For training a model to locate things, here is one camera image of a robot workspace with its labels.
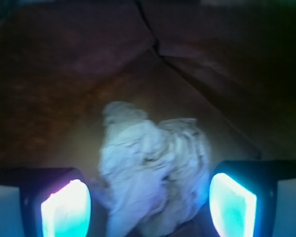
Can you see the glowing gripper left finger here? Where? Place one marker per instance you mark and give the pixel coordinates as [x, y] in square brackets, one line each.
[44, 202]

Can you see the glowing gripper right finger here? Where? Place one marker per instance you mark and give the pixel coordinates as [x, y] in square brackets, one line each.
[254, 198]

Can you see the white paper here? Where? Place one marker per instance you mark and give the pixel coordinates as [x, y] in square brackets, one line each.
[156, 174]

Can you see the brown paper bag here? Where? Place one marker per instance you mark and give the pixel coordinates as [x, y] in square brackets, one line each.
[231, 64]

